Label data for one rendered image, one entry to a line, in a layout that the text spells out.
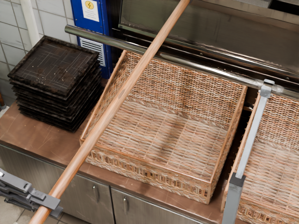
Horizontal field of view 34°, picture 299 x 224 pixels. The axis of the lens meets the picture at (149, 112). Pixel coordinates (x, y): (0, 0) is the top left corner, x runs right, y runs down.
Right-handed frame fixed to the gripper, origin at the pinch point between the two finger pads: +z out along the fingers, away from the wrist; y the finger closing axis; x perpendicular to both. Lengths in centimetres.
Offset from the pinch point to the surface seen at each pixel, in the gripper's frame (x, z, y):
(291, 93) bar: -63, 46, 2
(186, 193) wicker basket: -51, 19, 58
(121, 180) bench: -48, -8, 62
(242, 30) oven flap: -102, 20, 15
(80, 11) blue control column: -97, -50, 24
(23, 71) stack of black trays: -66, -61, 37
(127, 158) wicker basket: -51, -5, 49
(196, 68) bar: -63, 16, 3
